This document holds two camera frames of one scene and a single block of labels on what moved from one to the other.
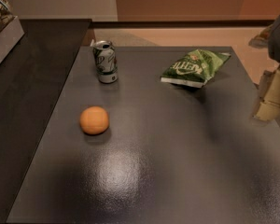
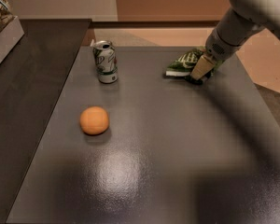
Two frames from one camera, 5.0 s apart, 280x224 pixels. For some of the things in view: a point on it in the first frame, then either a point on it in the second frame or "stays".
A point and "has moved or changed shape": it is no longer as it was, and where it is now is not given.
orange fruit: x=94 y=120 stays
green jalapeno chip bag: x=195 y=68 has moved or changed shape
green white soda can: x=105 y=61 stays
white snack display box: x=6 y=28 stays
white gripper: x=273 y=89 to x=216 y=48
